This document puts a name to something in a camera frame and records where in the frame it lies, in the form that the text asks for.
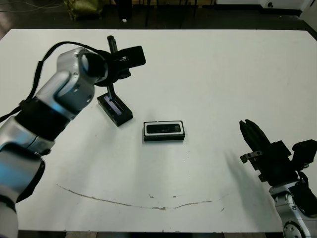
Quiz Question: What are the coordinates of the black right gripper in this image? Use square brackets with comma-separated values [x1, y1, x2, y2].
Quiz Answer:
[239, 119, 300, 186]

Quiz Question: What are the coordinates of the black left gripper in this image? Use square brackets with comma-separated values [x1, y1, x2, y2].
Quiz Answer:
[99, 36, 131, 101]

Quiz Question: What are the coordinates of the black box lid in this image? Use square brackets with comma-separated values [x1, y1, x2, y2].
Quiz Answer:
[96, 93, 134, 127]

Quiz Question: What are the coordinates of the black slim camera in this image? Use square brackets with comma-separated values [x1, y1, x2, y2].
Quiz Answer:
[146, 124, 180, 134]

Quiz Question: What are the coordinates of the black box with white insert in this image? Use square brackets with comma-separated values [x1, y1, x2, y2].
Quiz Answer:
[143, 120, 186, 143]

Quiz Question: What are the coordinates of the black upright leg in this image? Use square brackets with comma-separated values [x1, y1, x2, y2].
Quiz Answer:
[118, 0, 133, 20]

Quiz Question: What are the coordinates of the yellow-green bag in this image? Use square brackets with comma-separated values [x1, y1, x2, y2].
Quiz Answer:
[63, 0, 104, 22]

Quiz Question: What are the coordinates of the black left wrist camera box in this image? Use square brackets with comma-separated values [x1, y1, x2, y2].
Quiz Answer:
[116, 46, 147, 69]

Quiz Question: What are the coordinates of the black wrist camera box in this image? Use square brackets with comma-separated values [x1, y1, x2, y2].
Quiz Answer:
[292, 139, 317, 170]
[116, 46, 147, 69]

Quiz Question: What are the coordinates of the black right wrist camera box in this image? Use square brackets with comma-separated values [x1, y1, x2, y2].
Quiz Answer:
[292, 139, 317, 170]

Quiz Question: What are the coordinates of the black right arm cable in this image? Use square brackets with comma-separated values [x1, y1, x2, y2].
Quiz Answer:
[296, 170, 311, 190]

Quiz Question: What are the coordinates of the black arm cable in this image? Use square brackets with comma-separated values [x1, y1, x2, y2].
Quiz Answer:
[0, 41, 109, 124]
[296, 170, 311, 190]

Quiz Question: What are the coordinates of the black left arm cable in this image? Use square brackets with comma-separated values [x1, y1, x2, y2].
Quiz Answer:
[0, 41, 109, 124]

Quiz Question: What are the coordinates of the white floor cable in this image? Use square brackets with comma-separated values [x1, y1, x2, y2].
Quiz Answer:
[0, 1, 63, 13]

